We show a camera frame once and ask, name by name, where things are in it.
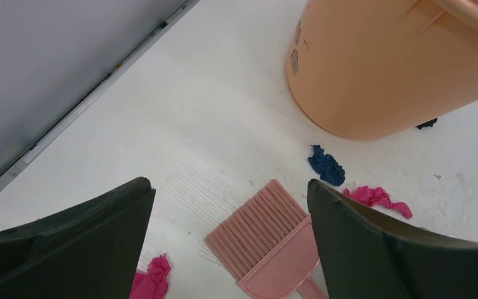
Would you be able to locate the orange plastic bucket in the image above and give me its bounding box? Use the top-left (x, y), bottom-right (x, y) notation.
top-left (285, 1), bottom-right (478, 140)

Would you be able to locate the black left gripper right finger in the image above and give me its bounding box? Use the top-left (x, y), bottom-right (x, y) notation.
top-left (307, 179), bottom-right (478, 298)

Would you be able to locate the magenta scrap at front left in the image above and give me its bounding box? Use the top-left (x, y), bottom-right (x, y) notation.
top-left (129, 254), bottom-right (171, 299)

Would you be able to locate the dark blue paper scrap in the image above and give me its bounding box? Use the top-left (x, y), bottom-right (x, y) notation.
top-left (307, 145), bottom-right (345, 187)

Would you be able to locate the pink hand brush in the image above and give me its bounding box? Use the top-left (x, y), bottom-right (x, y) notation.
top-left (204, 179), bottom-right (328, 298)

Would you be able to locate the black paper scrap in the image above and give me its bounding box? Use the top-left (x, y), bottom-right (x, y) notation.
top-left (416, 118), bottom-right (438, 130)

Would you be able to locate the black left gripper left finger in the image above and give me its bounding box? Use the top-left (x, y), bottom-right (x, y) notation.
top-left (0, 177), bottom-right (156, 298)

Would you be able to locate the long magenta paper scrap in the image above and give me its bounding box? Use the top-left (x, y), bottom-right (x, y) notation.
top-left (343, 186), bottom-right (413, 219)

